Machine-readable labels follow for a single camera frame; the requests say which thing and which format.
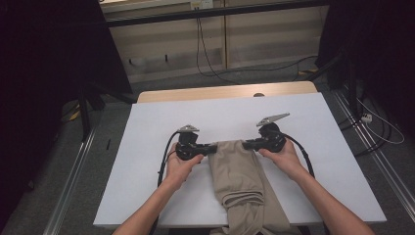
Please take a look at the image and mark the white table cover board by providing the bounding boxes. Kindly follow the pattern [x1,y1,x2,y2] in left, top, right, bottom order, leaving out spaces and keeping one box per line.
[93,92,388,229]

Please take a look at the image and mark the black horizontal bar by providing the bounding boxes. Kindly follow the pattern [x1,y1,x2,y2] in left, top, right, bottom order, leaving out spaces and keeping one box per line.
[103,0,330,28]

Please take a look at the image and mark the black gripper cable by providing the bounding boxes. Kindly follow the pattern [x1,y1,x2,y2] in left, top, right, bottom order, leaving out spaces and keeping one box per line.
[283,132,331,235]
[148,130,181,235]

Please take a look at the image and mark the black metal stand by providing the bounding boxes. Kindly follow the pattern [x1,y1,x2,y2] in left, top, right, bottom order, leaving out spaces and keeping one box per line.
[305,48,360,122]
[76,81,135,142]

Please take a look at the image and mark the person's right hand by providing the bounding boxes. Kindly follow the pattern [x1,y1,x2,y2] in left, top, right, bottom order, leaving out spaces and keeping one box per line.
[258,139,309,183]

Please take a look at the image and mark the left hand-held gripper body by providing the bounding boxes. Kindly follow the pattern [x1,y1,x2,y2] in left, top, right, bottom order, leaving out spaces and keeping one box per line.
[175,124,206,162]

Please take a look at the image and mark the white wall power outlet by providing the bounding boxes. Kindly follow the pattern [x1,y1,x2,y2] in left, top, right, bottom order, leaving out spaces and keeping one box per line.
[190,0,215,11]

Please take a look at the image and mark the light wooden table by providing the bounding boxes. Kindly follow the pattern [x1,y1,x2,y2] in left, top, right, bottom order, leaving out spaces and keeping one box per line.
[136,80,318,104]

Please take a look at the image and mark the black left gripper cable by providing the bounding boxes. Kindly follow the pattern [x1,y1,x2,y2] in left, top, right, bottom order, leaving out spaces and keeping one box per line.
[148,130,181,235]

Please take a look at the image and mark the aluminium floor rail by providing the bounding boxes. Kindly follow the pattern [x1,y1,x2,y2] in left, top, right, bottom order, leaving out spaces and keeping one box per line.
[332,89,415,214]
[42,128,96,235]

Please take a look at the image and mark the black curtain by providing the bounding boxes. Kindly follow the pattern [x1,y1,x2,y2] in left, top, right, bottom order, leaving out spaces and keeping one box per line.
[317,0,415,131]
[0,0,133,210]

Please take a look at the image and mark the white cable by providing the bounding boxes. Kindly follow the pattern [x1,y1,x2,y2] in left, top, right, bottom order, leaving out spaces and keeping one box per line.
[355,97,406,146]

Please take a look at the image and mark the black power cable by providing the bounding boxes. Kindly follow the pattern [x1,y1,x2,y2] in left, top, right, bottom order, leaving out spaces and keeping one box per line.
[195,8,240,85]
[198,18,319,78]

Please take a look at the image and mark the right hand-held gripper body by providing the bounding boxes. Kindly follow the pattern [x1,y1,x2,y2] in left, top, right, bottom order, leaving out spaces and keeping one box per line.
[255,112,291,154]

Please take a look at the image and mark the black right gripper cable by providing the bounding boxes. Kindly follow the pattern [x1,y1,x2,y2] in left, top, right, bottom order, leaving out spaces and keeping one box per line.
[283,132,331,235]

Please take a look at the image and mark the beige pants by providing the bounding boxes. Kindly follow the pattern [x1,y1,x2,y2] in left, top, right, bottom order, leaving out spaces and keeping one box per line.
[207,139,292,235]

